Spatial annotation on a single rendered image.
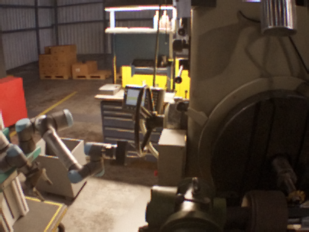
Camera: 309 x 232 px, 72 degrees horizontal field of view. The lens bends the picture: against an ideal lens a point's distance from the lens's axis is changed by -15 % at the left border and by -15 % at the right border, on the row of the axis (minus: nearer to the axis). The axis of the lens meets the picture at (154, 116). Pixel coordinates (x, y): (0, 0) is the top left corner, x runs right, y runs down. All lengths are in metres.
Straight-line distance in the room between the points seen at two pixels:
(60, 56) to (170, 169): 7.95
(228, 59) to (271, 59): 0.17
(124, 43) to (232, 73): 2.41
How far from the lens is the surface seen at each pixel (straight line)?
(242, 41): 0.95
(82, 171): 1.32
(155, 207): 0.76
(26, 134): 1.90
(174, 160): 0.99
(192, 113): 0.95
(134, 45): 3.20
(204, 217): 0.71
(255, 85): 0.96
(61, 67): 8.80
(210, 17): 0.94
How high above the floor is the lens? 1.79
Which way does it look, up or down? 21 degrees down
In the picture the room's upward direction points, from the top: straight up
